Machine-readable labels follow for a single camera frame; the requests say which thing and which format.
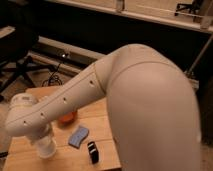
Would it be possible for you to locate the distant black chair base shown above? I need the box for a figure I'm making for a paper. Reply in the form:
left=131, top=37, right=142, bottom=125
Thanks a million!
left=174, top=0, right=204, bottom=16

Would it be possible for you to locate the red bowl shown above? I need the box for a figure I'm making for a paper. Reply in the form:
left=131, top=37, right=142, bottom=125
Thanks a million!
left=58, top=112, right=77, bottom=124

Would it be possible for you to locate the blue sponge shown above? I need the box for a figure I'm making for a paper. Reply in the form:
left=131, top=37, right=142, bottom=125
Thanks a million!
left=68, top=126, right=89, bottom=149

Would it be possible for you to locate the black office chair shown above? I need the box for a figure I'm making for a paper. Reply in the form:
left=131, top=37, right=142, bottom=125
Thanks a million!
left=0, top=26, right=55, bottom=101

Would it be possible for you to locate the black cable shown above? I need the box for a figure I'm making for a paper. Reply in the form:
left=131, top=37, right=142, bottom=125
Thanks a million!
left=42, top=53, right=73, bottom=87

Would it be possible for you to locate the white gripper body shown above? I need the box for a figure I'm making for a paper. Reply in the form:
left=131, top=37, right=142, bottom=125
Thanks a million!
left=29, top=124, right=52, bottom=143

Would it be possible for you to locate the white ceramic cup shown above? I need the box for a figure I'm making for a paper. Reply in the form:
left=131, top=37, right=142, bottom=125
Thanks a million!
left=35, top=136, right=56, bottom=159

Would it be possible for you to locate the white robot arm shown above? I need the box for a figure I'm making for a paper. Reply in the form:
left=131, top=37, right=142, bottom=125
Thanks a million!
left=5, top=44, right=201, bottom=171

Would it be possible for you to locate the black eraser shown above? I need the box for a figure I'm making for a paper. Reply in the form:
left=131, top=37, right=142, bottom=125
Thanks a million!
left=87, top=141, right=99, bottom=164

